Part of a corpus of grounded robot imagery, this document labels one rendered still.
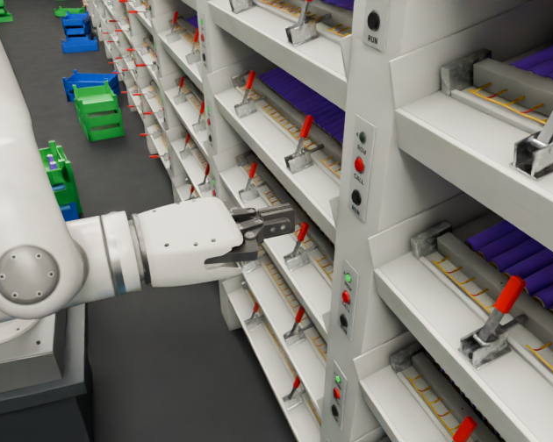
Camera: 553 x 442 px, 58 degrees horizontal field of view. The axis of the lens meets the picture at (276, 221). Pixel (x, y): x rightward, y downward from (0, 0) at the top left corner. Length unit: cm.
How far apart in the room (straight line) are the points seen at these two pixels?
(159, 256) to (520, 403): 35
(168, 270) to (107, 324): 121
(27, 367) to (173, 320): 61
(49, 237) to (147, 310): 130
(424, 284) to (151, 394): 102
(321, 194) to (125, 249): 35
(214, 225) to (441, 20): 30
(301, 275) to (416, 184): 39
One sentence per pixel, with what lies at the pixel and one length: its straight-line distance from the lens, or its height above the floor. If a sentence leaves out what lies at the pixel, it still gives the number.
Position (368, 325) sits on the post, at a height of 66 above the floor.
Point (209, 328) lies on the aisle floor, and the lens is 161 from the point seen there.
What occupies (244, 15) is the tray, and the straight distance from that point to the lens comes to 96.
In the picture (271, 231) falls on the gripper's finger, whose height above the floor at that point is 82.
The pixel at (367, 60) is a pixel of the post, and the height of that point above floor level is 99.
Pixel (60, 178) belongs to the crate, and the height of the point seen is 34.
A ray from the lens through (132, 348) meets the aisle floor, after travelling 160.
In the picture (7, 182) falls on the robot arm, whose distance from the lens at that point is 44.
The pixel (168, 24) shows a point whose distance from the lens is 186.
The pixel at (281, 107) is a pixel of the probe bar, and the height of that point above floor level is 80.
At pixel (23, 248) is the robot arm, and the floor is 90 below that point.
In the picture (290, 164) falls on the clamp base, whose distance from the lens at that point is 81.
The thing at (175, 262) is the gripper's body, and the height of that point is 83.
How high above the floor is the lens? 112
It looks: 33 degrees down
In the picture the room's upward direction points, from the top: straight up
